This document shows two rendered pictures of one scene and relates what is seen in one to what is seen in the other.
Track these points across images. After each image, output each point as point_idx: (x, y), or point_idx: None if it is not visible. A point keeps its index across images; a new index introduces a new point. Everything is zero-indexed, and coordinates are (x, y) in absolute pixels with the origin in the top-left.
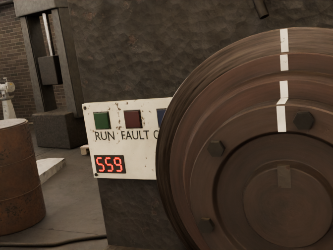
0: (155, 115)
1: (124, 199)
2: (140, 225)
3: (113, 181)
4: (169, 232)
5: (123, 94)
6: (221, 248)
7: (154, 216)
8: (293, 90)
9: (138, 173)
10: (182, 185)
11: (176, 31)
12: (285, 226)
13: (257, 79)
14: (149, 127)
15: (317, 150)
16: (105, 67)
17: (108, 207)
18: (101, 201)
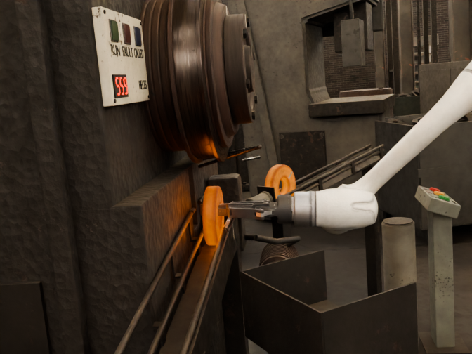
0: (133, 32)
1: (117, 135)
2: (126, 165)
3: (111, 113)
4: (137, 165)
5: (109, 7)
6: (248, 99)
7: (130, 149)
8: (227, 11)
9: (131, 95)
10: (213, 71)
11: None
12: (253, 79)
13: (218, 3)
14: (132, 44)
15: (244, 40)
16: None
17: (111, 150)
18: (106, 143)
